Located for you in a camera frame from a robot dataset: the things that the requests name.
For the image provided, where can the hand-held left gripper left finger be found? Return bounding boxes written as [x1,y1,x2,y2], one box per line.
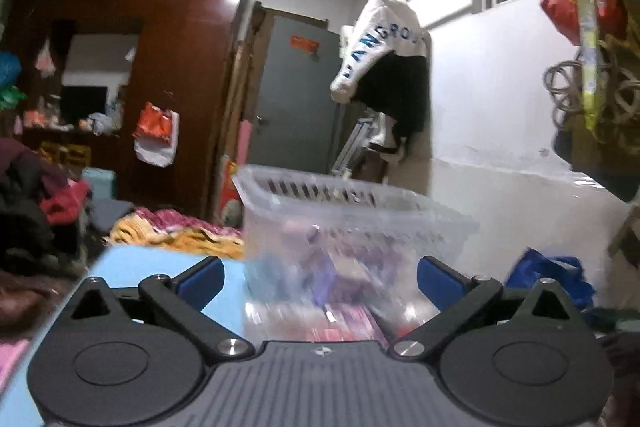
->
[70,255,254,366]

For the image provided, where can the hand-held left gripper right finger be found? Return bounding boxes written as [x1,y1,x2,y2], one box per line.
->
[389,255,575,361]

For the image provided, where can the clear plastic storage basket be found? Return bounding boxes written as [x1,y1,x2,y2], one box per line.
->
[233,164,480,344]

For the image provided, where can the yellow patterned blanket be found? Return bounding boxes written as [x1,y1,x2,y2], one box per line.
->
[107,207,246,260]

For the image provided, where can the pink box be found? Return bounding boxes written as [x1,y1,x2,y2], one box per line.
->
[300,304,388,344]

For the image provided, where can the blue bag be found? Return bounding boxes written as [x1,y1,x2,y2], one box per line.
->
[506,248,597,311]

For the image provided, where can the light blue plastic stool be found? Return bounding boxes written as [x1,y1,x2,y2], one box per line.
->
[82,167,119,202]

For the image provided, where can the orange and white plastic bag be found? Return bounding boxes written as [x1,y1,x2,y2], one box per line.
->
[132,102,181,168]

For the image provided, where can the pile of dark clothes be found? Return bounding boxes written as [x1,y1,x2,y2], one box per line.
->
[0,137,93,280]

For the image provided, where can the black hanging garment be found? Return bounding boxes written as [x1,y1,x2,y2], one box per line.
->
[358,55,432,165]

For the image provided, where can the grey metal door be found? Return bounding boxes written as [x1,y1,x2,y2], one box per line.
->
[248,14,346,178]

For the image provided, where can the brown wooden wardrobe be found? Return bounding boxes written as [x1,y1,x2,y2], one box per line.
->
[2,0,255,219]

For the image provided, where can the white printed jacket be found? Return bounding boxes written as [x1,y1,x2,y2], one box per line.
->
[330,0,431,104]

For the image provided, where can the coiled grey cable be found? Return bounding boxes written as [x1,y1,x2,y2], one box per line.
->
[544,42,640,130]

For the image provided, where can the yellow green hanging strap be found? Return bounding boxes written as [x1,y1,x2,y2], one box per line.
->
[552,0,603,132]

